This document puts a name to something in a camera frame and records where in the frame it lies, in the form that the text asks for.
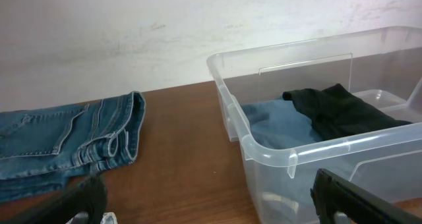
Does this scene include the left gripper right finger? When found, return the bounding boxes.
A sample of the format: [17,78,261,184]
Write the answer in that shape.
[311,169,421,224]

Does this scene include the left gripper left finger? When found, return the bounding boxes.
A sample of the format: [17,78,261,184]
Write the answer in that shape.
[6,175,107,224]

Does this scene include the black garment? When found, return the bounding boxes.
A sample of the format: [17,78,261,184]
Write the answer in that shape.
[282,84,410,140]

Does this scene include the teal blue shirt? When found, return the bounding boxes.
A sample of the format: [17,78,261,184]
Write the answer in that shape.
[241,99,322,223]

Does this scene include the clear plastic storage container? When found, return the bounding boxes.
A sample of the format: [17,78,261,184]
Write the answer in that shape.
[206,26,421,223]

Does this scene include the dark blue folded jeans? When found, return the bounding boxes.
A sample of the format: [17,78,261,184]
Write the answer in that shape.
[1,91,146,202]

